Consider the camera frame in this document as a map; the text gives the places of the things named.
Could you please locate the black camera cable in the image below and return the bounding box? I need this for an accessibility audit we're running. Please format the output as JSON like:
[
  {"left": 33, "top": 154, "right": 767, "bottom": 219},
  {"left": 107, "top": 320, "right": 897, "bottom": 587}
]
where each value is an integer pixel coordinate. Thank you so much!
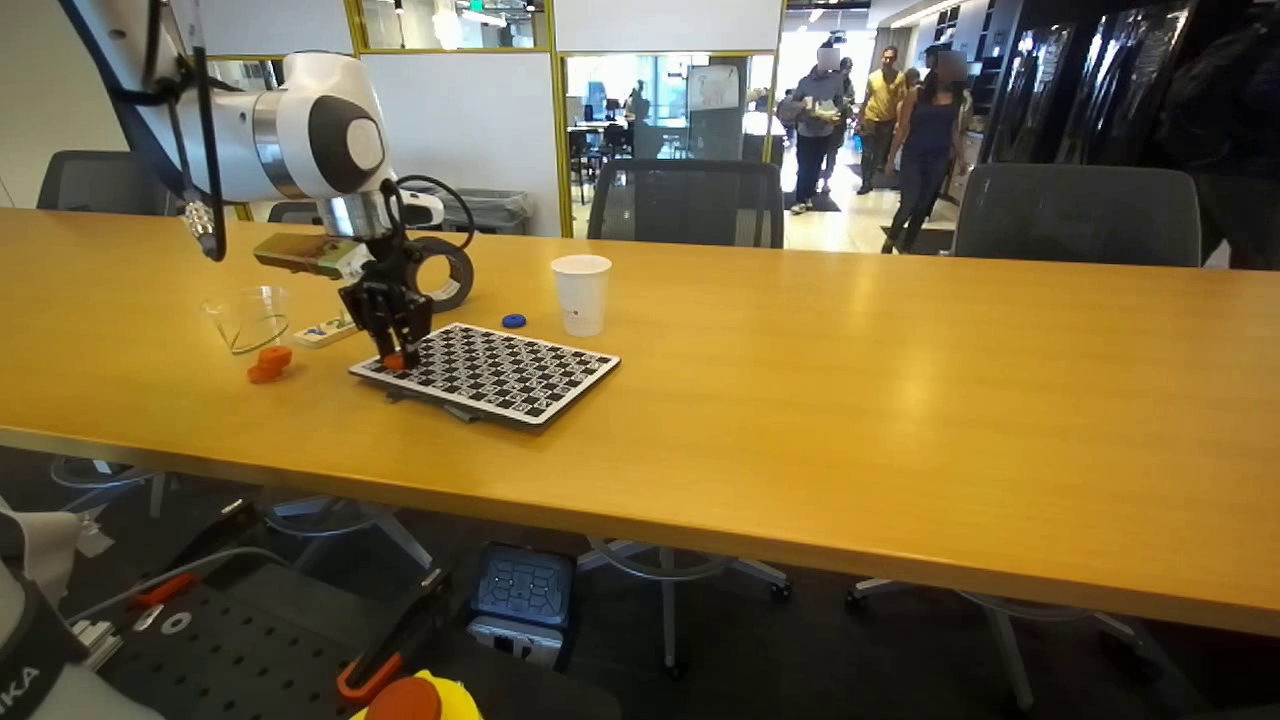
[{"left": 384, "top": 166, "right": 482, "bottom": 264}]

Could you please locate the yellow red emergency stop button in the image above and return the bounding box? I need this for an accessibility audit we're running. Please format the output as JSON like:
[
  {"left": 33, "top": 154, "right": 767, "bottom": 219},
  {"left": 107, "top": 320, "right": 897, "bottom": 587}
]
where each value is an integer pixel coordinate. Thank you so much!
[{"left": 347, "top": 666, "right": 486, "bottom": 720}]

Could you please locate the black tape roll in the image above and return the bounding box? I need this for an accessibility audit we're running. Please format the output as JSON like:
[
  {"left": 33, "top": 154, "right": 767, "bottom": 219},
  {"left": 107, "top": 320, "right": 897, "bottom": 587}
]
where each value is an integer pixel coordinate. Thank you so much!
[{"left": 404, "top": 232, "right": 481, "bottom": 320}]

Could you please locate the person in dark clothes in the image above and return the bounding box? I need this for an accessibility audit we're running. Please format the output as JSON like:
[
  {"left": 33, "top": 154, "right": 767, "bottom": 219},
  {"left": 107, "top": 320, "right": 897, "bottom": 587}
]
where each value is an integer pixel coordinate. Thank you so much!
[{"left": 789, "top": 36, "right": 861, "bottom": 214}]

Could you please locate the black cable silver connector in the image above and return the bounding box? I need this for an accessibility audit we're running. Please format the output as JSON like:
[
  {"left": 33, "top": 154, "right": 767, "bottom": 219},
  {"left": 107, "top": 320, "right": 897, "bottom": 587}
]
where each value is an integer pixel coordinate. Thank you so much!
[{"left": 54, "top": 0, "right": 231, "bottom": 268}]

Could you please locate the person in dark blue top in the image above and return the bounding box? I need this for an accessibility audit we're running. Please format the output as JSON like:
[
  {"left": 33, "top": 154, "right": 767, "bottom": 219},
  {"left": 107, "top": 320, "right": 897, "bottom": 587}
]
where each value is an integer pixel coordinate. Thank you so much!
[{"left": 879, "top": 43, "right": 976, "bottom": 260}]

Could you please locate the chair star base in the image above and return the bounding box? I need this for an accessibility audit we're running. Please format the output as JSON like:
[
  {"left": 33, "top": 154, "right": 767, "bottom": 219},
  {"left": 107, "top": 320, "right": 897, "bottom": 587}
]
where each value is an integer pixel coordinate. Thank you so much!
[{"left": 842, "top": 573, "right": 1208, "bottom": 720}]

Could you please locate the white paper cup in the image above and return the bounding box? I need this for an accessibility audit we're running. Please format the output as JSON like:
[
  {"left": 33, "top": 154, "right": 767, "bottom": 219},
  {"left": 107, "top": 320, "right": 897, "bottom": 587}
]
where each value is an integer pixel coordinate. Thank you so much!
[{"left": 542, "top": 248, "right": 614, "bottom": 339}]

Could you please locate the clear plastic cup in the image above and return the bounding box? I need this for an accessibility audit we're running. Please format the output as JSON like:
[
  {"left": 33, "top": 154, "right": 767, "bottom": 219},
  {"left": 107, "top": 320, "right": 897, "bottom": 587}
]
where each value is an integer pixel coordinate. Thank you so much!
[{"left": 200, "top": 280, "right": 299, "bottom": 389}]

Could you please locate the checkered marker calibration board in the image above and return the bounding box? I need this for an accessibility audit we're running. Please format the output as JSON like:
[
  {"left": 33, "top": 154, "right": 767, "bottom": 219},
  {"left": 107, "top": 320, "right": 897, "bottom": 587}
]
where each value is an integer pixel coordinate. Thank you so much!
[{"left": 343, "top": 320, "right": 622, "bottom": 432}]

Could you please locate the person in yellow shirt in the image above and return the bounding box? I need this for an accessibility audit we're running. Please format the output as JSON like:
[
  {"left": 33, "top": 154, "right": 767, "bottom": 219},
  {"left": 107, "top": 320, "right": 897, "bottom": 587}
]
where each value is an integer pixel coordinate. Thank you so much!
[{"left": 854, "top": 48, "right": 908, "bottom": 172}]

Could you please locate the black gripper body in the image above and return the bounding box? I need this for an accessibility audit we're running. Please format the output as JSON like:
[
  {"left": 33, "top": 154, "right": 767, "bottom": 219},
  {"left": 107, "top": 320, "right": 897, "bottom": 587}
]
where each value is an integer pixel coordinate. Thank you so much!
[{"left": 330, "top": 256, "right": 439, "bottom": 344}]

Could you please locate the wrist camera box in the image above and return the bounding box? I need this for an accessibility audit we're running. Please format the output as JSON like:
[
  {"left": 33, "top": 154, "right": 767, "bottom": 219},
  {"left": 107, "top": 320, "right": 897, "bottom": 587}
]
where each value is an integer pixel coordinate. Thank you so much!
[{"left": 247, "top": 222, "right": 379, "bottom": 288}]

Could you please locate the dark grey office chair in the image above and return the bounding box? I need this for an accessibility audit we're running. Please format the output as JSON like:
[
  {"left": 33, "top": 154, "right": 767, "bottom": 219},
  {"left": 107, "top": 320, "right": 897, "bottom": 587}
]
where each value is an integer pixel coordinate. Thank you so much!
[
  {"left": 948, "top": 158, "right": 1208, "bottom": 268},
  {"left": 588, "top": 154, "right": 793, "bottom": 251},
  {"left": 263, "top": 188, "right": 538, "bottom": 239},
  {"left": 33, "top": 148, "right": 172, "bottom": 219}
]

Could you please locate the black orange clamp tool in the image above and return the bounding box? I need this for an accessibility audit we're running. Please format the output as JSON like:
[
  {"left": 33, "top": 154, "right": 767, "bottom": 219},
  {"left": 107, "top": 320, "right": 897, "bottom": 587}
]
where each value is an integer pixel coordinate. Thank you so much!
[{"left": 327, "top": 562, "right": 450, "bottom": 710}]

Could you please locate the small orange tool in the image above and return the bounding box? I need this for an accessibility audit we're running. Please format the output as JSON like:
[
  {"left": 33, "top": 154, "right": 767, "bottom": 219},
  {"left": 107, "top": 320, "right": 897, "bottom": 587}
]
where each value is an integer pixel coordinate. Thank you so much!
[{"left": 128, "top": 569, "right": 200, "bottom": 617}]

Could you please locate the black perforated plate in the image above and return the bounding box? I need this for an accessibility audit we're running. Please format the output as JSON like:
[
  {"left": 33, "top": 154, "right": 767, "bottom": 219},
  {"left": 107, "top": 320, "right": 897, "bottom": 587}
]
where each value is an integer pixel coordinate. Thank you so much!
[{"left": 93, "top": 552, "right": 450, "bottom": 720}]

